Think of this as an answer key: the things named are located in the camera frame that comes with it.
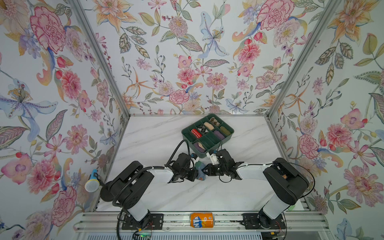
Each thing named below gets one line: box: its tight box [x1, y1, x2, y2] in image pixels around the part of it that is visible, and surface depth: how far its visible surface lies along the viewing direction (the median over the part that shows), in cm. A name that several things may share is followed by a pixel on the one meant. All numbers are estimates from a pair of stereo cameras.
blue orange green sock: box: [195, 161, 206, 181], surface depth 88 cm
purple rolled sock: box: [214, 130, 226, 140], surface depth 103 cm
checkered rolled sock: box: [198, 125, 209, 134], surface depth 106 cm
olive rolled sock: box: [220, 126, 232, 136], surface depth 106 cm
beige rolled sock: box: [203, 122, 215, 131], surface depth 109 cm
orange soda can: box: [190, 212, 214, 228], surface depth 71 cm
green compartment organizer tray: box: [181, 114, 235, 159], surface depth 106 cm
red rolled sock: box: [191, 128, 202, 139], surface depth 106 cm
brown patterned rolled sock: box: [210, 117, 221, 127], surface depth 112 cm
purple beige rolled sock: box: [193, 142, 206, 153], surface depth 99 cm
